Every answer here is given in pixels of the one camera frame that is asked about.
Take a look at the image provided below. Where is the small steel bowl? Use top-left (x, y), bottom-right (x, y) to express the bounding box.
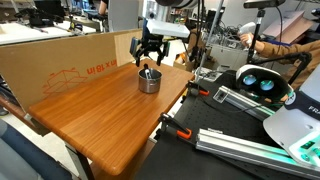
top-left (137, 68), bottom-right (164, 95)

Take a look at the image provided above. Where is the white VR headset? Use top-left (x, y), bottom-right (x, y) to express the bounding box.
top-left (235, 64), bottom-right (295, 103)

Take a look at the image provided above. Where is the white VR hand controller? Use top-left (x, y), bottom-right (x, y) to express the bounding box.
top-left (237, 21), bottom-right (257, 36)

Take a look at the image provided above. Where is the bystander bare hand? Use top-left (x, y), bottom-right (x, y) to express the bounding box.
top-left (239, 31), bottom-right (257, 49)

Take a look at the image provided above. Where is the black and white marker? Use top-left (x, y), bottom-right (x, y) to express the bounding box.
top-left (142, 63), bottom-right (153, 81)

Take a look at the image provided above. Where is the aluminium extrusion rail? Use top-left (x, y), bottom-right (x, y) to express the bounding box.
top-left (195, 127), bottom-right (320, 180)
top-left (212, 85), bottom-right (278, 121)

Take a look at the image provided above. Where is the white wrist camera mount plate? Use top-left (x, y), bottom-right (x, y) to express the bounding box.
top-left (145, 18), bottom-right (191, 39)

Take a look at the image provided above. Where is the orange and black bar clamp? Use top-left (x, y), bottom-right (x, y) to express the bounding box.
top-left (157, 112), bottom-right (194, 141)
top-left (185, 80), bottom-right (211, 98)

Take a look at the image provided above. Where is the open cardboard box with items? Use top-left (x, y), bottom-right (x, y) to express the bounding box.
top-left (172, 49), bottom-right (196, 73)

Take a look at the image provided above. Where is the black camera stand pole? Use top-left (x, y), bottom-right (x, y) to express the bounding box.
top-left (246, 8), bottom-right (267, 65)

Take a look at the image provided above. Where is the blue grey chair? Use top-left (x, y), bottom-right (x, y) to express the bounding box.
top-left (0, 118), bottom-right (73, 180)

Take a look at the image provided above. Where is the slanted silver metal pole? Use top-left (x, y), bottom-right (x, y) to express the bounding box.
top-left (194, 0), bottom-right (225, 83)

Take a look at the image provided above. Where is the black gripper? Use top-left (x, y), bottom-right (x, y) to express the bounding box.
top-left (129, 33), bottom-right (172, 68)

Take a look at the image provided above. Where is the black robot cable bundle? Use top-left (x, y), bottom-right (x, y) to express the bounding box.
top-left (188, 0), bottom-right (207, 65)

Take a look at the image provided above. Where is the grey metal table leg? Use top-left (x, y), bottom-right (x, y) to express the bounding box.
top-left (64, 143), bottom-right (96, 180)

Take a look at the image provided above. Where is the cardboard panel with orange print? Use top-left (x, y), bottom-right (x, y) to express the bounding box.
top-left (0, 28), bottom-right (145, 113)

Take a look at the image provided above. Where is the black computer monitor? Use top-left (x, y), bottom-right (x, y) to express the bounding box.
top-left (33, 0), bottom-right (66, 20)

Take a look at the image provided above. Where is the white storage bin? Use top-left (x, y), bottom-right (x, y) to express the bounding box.
top-left (209, 43), bottom-right (250, 72)

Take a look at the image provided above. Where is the black perforated breadboard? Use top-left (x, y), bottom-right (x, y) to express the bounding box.
top-left (134, 69), bottom-right (320, 180)

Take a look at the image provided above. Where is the brown sleeved forearm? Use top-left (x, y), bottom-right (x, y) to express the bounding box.
top-left (254, 39), bottom-right (320, 90)

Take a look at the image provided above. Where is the black stereo camera bar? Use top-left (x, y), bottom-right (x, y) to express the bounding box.
top-left (243, 0), bottom-right (287, 10)

